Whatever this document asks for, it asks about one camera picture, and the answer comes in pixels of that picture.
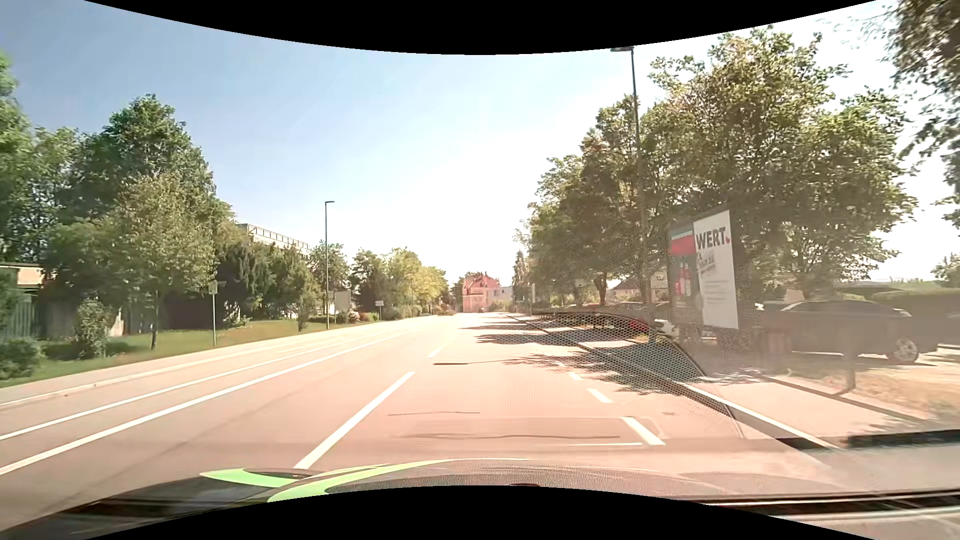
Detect grey pavement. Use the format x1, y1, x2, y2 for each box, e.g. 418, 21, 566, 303
0, 321, 376, 410
510, 313, 960, 444

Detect bush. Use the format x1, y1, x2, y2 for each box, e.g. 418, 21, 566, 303
73, 298, 115, 360

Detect dark parked car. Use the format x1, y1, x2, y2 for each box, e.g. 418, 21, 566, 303
757, 298, 942, 366

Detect pink building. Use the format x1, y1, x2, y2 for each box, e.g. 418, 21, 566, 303
461, 273, 505, 314

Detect hedge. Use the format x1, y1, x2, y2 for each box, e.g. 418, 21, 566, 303
870, 288, 960, 316

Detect building with dark roof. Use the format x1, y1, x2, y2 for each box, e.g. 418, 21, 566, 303
609, 271, 670, 304

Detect car's own bonnet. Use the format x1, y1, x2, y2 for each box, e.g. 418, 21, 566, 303
45, 457, 960, 526

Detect grass verge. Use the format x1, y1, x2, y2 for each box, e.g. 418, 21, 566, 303
0, 318, 354, 390

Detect green fence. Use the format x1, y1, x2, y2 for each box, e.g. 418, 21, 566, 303
0, 292, 39, 342

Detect grey asphalt road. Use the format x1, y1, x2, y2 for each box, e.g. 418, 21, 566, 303
0, 312, 960, 519

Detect road markings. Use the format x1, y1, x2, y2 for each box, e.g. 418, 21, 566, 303
0, 315, 841, 477

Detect flat-roofed building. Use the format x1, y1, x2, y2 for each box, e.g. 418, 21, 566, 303
237, 222, 312, 256

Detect tall lamp post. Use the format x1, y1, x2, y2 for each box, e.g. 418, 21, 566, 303
609, 45, 655, 316

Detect row of trees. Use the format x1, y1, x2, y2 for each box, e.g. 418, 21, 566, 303
0, 52, 451, 354
513, 26, 920, 309

